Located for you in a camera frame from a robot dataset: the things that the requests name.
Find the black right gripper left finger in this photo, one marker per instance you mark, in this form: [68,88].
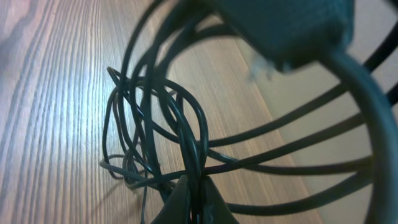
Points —
[177,208]

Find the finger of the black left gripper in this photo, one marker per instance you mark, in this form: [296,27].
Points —
[290,33]

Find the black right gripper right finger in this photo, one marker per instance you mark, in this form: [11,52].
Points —
[214,209]

